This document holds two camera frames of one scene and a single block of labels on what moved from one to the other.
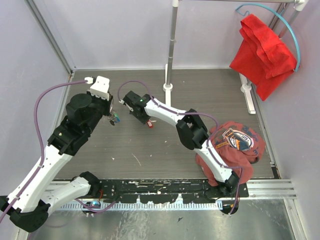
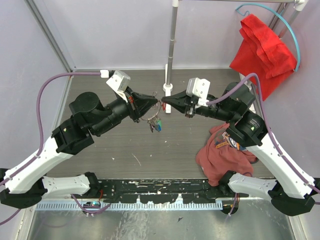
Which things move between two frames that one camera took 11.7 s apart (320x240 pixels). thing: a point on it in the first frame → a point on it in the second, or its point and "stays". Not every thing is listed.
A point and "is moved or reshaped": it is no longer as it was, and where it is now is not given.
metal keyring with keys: [114, 117] is moved or reshaped
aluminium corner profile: [43, 18] stays
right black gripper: [143, 120] → [178, 101]
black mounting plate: [145, 191] stays
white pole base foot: [168, 89] stays
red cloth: [265, 59] stays
